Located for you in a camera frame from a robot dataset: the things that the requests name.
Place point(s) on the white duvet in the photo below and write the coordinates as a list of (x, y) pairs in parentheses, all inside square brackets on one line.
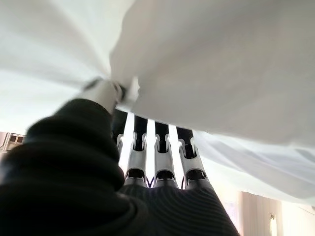
[(197, 61)]

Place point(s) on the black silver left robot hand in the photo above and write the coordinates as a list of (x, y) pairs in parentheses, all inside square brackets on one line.
[(61, 172)]

